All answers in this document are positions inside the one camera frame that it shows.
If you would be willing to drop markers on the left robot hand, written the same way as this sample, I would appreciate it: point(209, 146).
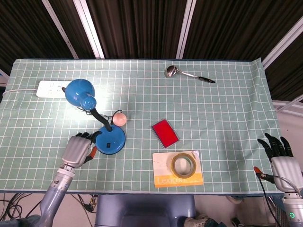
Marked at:
point(75, 151)

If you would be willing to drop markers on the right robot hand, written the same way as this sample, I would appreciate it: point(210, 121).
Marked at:
point(286, 170)

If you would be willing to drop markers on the blue desk lamp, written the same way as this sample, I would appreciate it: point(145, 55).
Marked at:
point(111, 142)

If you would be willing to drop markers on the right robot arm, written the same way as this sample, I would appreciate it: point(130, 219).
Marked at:
point(292, 208)

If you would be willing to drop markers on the white power strip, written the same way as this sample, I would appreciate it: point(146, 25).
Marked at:
point(47, 89)

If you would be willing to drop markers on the peach coloured ball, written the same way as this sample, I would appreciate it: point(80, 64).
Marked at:
point(119, 119)

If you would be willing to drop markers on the white yellow Lexicon book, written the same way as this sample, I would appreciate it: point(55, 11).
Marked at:
point(161, 165)

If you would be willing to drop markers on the blue grey robot torso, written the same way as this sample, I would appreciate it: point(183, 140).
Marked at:
point(142, 210)

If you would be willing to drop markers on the green grid tablecloth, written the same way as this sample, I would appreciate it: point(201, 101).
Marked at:
point(213, 118)

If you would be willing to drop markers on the red ink stamp pad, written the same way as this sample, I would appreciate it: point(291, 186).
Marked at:
point(165, 134)

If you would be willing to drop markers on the clear packing tape roll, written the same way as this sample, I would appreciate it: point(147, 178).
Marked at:
point(184, 176)

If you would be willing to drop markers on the white frame post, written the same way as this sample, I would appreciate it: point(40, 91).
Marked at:
point(187, 26)
point(284, 40)
point(90, 28)
point(60, 28)

